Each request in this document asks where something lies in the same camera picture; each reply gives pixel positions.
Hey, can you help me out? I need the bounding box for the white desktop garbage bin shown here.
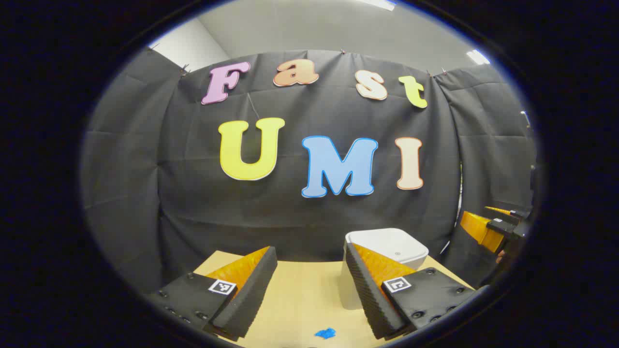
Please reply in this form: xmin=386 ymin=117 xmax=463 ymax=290
xmin=340 ymin=228 xmax=429 ymax=310

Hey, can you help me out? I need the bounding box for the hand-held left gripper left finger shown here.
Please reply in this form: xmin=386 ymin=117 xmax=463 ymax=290
xmin=145 ymin=246 xmax=279 ymax=341

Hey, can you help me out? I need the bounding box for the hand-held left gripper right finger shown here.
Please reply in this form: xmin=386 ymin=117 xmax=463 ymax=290
xmin=344 ymin=242 xmax=477 ymax=340

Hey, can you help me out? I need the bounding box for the wooden desktop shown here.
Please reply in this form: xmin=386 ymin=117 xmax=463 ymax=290
xmin=193 ymin=250 xmax=477 ymax=348

